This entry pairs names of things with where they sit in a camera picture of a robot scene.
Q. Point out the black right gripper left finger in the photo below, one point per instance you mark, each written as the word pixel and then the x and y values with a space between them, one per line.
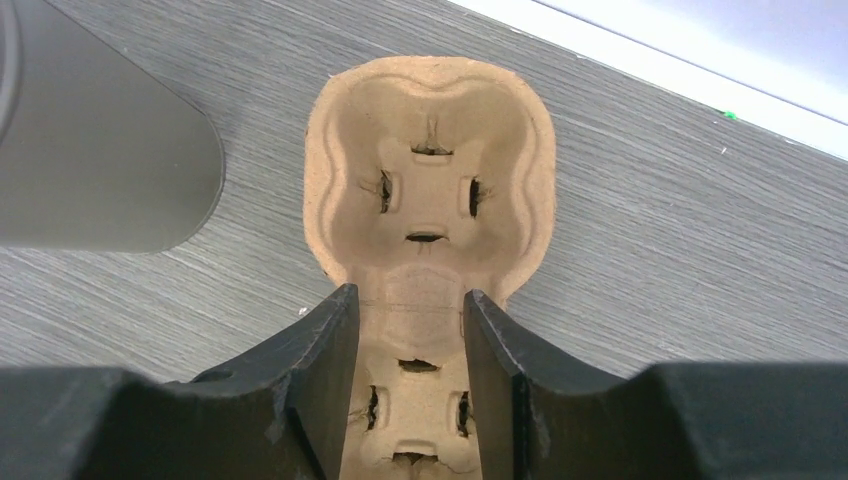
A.
pixel 276 411

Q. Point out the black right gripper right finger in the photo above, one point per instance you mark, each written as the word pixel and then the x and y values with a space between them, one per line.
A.
pixel 541 413

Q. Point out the brown cardboard cup carrier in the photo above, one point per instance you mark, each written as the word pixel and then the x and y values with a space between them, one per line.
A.
pixel 425 177

